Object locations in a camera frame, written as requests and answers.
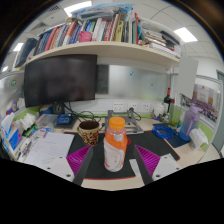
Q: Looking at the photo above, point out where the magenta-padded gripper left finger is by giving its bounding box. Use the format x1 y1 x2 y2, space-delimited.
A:
43 144 95 187

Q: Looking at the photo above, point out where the black cable tangle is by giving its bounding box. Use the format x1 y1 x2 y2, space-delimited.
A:
64 103 102 124

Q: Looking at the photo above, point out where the white paper notebook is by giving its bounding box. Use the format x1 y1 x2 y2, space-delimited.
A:
23 131 76 169

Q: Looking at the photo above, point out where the blue coiled cable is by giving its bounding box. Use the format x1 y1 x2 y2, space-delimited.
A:
152 124 175 140

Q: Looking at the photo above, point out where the dark blue mouse pad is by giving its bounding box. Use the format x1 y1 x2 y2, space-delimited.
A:
165 131 192 149

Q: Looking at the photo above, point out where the white paper slip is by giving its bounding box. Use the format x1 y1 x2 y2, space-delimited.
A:
128 158 143 178

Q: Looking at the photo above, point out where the white tissue pack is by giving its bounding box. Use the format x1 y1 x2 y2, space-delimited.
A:
13 112 37 134
189 127 209 151

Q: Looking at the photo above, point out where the blue electronic device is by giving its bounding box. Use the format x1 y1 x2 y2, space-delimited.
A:
56 113 73 126

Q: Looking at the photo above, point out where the white jar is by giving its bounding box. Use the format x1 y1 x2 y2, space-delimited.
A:
152 103 166 118

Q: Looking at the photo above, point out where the dark wine bottle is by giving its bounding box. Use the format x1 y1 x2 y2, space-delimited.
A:
163 87 173 114

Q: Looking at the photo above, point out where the wooden shelf with books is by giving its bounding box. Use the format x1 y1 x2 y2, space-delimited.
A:
14 3 184 69

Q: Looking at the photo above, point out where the clear plastic box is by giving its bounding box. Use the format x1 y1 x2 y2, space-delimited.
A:
35 113 59 130

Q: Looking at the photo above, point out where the white wall outlet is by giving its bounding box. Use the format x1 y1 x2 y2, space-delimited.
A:
112 102 125 114
140 103 152 114
128 102 139 113

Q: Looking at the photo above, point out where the orange-capped drink bottle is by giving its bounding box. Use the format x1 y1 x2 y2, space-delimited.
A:
103 116 129 173

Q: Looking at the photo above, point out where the patterned brown mug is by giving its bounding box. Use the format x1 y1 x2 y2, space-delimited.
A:
77 119 101 147

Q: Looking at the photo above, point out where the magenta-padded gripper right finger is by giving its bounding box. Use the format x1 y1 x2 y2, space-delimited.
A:
133 144 183 185

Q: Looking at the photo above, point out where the group photo poster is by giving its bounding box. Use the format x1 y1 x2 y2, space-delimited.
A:
181 83 221 124

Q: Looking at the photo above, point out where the green translucent cup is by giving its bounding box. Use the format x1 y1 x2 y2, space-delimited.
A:
169 106 183 127

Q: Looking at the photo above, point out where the black computer monitor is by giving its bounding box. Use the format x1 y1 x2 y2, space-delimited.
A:
23 54 98 116

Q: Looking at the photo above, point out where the grey metal laptop stand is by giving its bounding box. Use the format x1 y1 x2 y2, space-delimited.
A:
104 109 145 135

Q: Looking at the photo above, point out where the black desk mat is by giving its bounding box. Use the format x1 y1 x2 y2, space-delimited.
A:
64 129 181 181

